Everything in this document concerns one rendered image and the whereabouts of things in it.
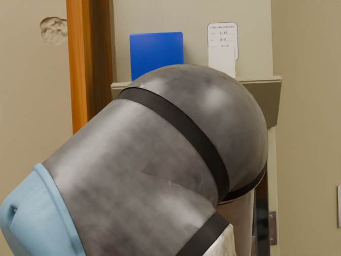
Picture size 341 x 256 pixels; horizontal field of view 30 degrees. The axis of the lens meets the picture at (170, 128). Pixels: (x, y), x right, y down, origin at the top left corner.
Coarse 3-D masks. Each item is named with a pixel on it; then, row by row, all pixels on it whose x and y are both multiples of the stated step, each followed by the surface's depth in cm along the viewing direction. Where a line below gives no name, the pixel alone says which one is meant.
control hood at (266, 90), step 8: (240, 80) 118; (248, 80) 118; (256, 80) 118; (264, 80) 118; (272, 80) 118; (280, 80) 118; (112, 88) 119; (120, 88) 119; (248, 88) 120; (256, 88) 120; (264, 88) 120; (272, 88) 120; (280, 88) 120; (112, 96) 121; (256, 96) 121; (264, 96) 121; (272, 96) 121; (264, 104) 123; (272, 104) 123; (264, 112) 124; (272, 112) 125; (272, 120) 126
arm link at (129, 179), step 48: (144, 96) 46; (96, 144) 44; (144, 144) 44; (192, 144) 45; (48, 192) 42; (96, 192) 42; (144, 192) 42; (192, 192) 44; (48, 240) 40; (96, 240) 41; (144, 240) 41; (192, 240) 42
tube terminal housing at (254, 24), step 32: (128, 0) 129; (160, 0) 129; (192, 0) 129; (224, 0) 129; (256, 0) 129; (128, 32) 130; (160, 32) 130; (192, 32) 129; (256, 32) 129; (128, 64) 130; (256, 64) 130
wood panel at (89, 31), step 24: (72, 0) 121; (96, 0) 143; (72, 24) 121; (96, 24) 141; (72, 48) 121; (96, 48) 140; (72, 72) 121; (96, 72) 138; (72, 96) 122; (96, 96) 136; (72, 120) 122
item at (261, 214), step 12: (264, 180) 116; (264, 192) 116; (264, 204) 116; (264, 216) 116; (252, 228) 118; (264, 228) 116; (252, 240) 118; (264, 240) 117; (252, 252) 118; (264, 252) 117
